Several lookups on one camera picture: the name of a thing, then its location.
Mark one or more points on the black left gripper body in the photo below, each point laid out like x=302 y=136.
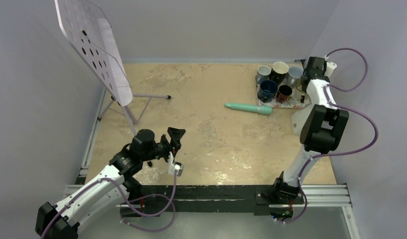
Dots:
x=162 y=148

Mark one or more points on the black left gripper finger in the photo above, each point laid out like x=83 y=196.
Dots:
x=175 y=136
x=175 y=150

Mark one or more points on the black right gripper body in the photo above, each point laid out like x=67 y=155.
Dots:
x=303 y=87

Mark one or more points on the light grey mug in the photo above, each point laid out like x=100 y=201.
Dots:
x=294 y=74

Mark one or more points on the cream mug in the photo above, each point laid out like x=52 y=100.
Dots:
x=299 y=88

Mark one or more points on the black mug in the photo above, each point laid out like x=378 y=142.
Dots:
x=279 y=72

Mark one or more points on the brown mug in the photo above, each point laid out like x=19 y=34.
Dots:
x=283 y=93

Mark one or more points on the dark blue mug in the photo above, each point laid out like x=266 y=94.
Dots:
x=267 y=90

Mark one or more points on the grey mug with lettering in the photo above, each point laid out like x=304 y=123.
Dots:
x=263 y=73

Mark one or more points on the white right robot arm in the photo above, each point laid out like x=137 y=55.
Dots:
x=321 y=126

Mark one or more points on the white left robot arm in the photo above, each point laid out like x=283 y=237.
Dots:
x=114 y=185

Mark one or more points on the floral tray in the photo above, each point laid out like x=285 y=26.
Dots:
x=296 y=100

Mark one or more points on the white box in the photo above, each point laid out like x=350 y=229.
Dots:
x=299 y=118

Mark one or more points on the mint green tube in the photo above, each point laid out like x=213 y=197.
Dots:
x=263 y=110

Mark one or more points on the perforated calibration board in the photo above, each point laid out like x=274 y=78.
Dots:
x=93 y=40

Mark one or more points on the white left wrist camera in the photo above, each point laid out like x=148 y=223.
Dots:
x=174 y=168

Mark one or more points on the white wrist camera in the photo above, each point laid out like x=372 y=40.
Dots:
x=330 y=67
x=174 y=168

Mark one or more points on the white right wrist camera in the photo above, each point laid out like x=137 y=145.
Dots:
x=330 y=67

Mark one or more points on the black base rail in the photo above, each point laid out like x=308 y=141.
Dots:
x=256 y=199

